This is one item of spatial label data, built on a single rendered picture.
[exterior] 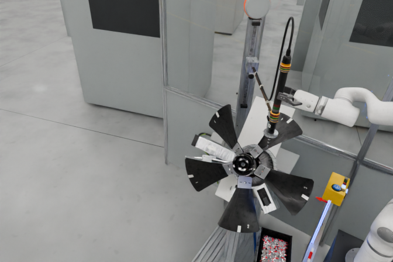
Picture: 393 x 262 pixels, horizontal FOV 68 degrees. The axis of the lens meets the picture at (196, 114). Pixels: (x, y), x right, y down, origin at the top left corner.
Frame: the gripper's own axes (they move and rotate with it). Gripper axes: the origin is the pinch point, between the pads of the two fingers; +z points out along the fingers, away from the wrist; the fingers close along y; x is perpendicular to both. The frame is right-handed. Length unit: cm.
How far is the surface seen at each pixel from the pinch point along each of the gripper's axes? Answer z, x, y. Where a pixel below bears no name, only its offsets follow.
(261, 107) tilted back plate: 14, -33, 42
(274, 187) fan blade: -12, -48, -5
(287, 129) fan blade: -7.1, -25.1, 13.9
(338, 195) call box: -45, -55, 19
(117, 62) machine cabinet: 220, -100, 144
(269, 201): -13, -63, -1
